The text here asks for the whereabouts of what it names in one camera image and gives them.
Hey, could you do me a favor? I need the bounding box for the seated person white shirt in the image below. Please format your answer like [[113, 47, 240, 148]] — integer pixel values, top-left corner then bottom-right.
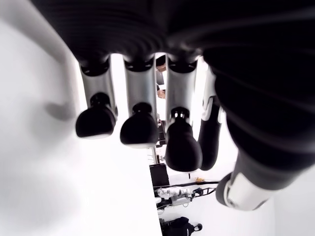
[[156, 55, 167, 99]]

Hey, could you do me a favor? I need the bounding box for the black backpack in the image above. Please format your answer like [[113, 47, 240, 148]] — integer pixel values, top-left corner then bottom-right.
[[159, 216, 204, 236]]

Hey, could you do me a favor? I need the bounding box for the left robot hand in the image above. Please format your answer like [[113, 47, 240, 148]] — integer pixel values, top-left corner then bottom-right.
[[31, 0, 315, 212]]

